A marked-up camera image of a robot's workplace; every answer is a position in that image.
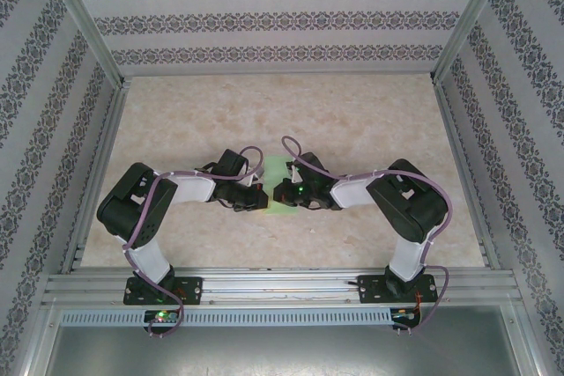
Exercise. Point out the green paper sheet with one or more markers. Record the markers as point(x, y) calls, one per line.
point(276, 169)

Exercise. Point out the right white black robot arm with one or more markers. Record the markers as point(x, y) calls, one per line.
point(414, 208)

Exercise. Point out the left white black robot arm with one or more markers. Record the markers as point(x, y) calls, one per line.
point(132, 208)

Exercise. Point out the grey metal sheet panel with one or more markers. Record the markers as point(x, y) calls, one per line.
point(282, 354)

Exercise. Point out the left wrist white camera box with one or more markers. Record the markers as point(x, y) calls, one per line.
point(252, 179)

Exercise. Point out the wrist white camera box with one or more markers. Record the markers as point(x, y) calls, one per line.
point(291, 170)
point(252, 179)

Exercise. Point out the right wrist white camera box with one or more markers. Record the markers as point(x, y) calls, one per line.
point(291, 170)

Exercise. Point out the aluminium mounting rail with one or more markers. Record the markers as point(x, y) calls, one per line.
point(273, 281)

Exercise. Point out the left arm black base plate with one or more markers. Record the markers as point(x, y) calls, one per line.
point(194, 290)

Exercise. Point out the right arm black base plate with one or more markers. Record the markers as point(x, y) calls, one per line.
point(370, 290)

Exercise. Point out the aluminium side rail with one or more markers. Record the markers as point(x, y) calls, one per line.
point(104, 147)
point(457, 147)

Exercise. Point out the aluminium frame post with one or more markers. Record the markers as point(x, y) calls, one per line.
point(91, 24)
point(469, 24)

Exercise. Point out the aluminium frame bar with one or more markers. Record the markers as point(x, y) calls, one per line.
point(39, 336)
point(526, 341)

